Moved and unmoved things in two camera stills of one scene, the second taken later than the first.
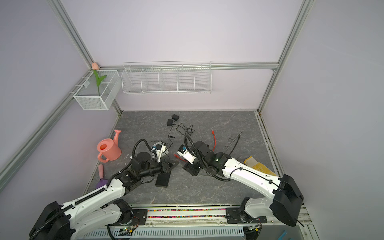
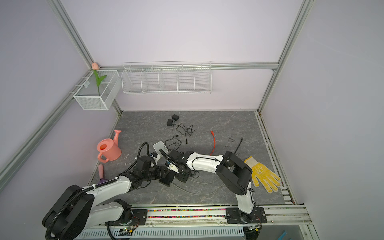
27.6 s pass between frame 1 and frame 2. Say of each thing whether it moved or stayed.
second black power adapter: stayed
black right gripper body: moved
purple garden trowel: stayed
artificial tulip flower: stayed
